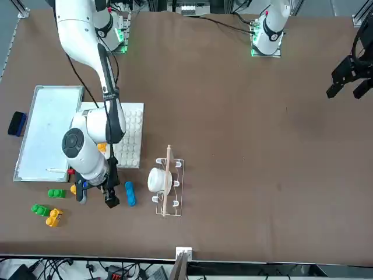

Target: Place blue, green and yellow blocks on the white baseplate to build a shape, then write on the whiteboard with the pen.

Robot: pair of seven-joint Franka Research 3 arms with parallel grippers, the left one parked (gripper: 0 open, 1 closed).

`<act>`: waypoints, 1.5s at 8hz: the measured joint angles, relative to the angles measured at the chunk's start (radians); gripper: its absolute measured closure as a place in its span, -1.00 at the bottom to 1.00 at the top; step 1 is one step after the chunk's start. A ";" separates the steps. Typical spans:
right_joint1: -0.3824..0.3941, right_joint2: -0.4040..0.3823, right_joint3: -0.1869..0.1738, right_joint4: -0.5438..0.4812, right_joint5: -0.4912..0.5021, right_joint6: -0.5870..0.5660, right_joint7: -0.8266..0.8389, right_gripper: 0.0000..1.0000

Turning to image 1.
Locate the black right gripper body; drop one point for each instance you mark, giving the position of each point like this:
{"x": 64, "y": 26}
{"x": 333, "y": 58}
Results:
{"x": 113, "y": 175}

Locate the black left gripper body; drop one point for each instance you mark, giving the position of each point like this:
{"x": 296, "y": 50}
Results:
{"x": 367, "y": 62}

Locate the blue three-stud block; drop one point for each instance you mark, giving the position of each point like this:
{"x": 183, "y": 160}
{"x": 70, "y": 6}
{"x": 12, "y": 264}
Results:
{"x": 131, "y": 194}

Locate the yellow two-stud block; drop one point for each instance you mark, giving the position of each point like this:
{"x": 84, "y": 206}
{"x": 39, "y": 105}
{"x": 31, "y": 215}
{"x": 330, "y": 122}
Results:
{"x": 102, "y": 146}
{"x": 73, "y": 189}

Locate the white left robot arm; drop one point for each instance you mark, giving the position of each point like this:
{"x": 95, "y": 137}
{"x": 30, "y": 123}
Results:
{"x": 271, "y": 29}

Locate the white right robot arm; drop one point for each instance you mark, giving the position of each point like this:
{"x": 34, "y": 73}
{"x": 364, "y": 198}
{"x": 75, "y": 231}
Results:
{"x": 78, "y": 29}

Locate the white studded baseplate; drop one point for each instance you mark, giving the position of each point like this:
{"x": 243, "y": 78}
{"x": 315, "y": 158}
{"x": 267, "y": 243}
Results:
{"x": 132, "y": 134}

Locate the white pen with red cap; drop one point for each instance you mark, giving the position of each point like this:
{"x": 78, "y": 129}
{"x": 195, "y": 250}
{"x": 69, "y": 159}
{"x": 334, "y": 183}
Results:
{"x": 58, "y": 170}

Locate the white cup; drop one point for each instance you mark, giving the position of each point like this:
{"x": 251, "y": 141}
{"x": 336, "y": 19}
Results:
{"x": 156, "y": 180}

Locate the wooden rod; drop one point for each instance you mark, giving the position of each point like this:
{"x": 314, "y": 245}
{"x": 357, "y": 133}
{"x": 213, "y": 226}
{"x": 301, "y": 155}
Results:
{"x": 167, "y": 175}

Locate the green toy block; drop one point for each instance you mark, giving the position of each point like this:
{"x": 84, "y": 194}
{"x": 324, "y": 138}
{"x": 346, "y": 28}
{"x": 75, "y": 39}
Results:
{"x": 40, "y": 210}
{"x": 56, "y": 193}

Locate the yellow block with printed tag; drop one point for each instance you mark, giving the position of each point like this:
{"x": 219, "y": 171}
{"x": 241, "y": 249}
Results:
{"x": 53, "y": 218}

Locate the black and blue eraser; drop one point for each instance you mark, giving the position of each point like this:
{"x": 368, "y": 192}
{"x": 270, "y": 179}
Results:
{"x": 17, "y": 124}

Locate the white power strip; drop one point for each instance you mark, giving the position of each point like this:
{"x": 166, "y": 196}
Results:
{"x": 189, "y": 9}

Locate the aluminium frame profile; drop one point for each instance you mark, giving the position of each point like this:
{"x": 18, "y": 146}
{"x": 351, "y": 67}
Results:
{"x": 360, "y": 17}
{"x": 24, "y": 13}

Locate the white whiteboard with grey frame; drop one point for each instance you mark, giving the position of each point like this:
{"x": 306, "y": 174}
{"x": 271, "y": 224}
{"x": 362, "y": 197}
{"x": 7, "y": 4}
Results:
{"x": 43, "y": 131}

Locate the aluminium camera post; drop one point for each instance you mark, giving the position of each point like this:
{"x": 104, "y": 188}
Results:
{"x": 182, "y": 262}

